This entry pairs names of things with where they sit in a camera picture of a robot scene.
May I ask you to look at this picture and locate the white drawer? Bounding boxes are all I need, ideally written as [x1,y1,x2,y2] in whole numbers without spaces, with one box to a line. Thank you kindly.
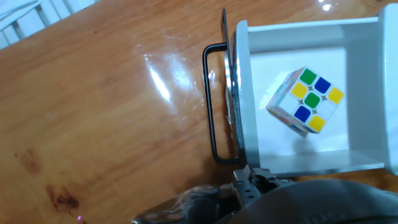
[231,16,388,179]

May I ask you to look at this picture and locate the multicoloured puzzle cube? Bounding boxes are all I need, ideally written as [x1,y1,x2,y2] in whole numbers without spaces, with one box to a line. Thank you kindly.
[266,66,345,138]

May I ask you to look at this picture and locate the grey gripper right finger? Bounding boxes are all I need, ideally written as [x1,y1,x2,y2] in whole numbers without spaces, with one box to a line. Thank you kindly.
[252,167,295,194]

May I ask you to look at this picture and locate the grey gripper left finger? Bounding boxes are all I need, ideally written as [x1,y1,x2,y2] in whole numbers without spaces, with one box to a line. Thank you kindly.
[132,164,261,224]

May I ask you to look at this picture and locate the glossy wooden board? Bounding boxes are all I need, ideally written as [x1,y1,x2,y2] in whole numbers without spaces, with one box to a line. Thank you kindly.
[0,0,398,224]

